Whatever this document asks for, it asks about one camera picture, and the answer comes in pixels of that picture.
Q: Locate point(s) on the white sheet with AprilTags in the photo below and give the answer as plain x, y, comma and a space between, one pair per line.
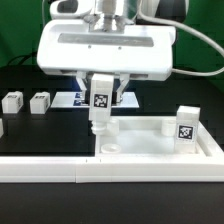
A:
75, 100

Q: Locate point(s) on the white square tabletop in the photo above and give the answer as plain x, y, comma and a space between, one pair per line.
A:
150, 135

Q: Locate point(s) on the white part at left edge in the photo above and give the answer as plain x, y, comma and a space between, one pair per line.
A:
1, 128

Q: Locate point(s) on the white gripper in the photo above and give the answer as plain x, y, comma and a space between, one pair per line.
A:
140, 52

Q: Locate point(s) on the white L-shaped obstacle fence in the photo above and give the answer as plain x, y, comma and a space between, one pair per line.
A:
158, 168

